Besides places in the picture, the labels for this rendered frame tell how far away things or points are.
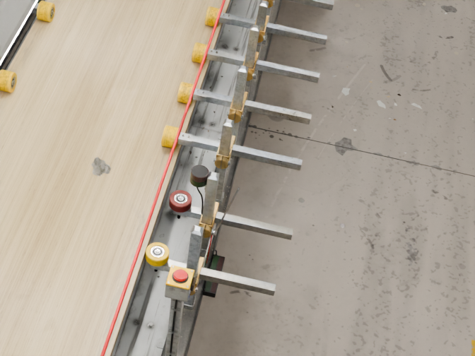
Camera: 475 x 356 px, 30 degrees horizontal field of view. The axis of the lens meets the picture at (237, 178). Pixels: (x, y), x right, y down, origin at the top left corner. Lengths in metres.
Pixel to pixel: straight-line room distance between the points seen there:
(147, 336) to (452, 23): 3.32
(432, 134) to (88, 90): 2.15
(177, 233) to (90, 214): 0.45
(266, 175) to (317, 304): 0.79
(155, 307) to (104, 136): 0.67
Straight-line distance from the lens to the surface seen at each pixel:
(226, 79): 4.05
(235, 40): 4.26
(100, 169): 3.23
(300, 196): 4.45
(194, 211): 3.18
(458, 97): 5.25
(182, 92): 3.45
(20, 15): 1.56
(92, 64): 3.64
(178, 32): 3.82
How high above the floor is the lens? 3.32
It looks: 48 degrees down
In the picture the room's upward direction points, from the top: 10 degrees clockwise
